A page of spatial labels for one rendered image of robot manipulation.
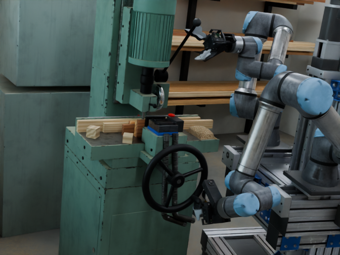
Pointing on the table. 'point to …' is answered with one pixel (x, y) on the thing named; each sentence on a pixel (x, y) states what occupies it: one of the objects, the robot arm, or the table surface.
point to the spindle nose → (146, 80)
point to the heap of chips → (201, 132)
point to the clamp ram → (151, 119)
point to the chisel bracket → (142, 100)
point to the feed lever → (161, 77)
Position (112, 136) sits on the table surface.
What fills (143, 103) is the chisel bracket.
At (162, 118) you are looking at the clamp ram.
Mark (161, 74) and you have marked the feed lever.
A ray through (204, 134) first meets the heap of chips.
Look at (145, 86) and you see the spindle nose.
